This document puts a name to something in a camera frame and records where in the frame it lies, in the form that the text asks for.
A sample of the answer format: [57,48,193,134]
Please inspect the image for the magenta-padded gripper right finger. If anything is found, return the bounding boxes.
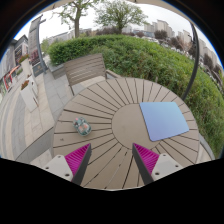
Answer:
[131,142,184,186]

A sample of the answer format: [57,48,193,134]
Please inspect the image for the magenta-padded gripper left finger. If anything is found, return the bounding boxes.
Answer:
[41,142,93,187]

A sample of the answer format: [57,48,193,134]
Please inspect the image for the transparent green computer mouse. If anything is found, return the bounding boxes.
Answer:
[73,116,93,137]

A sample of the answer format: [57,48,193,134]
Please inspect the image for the blue mouse pad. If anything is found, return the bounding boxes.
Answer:
[138,101,190,142]

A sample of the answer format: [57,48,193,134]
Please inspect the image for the white planter box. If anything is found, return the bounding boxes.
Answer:
[19,78,40,113]

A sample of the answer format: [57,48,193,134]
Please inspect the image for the brown slatted outdoor chair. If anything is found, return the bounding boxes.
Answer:
[63,53,123,96]

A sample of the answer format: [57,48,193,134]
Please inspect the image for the green hedge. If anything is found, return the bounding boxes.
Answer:
[48,34,224,158]

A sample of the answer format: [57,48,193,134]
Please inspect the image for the dark curved metal pole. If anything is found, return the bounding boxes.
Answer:
[180,21,200,101]

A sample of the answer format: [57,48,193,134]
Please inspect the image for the tall grey sign pillar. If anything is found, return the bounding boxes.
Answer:
[27,14,48,78]

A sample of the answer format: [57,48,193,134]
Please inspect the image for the distant apartment buildings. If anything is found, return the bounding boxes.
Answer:
[143,19,219,68]

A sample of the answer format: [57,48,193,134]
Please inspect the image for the bare-trunked leafy tree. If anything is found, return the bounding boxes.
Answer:
[51,0,101,39]

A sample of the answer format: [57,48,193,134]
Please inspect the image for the round-crowned green tree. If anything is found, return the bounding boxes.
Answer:
[94,0,148,34]

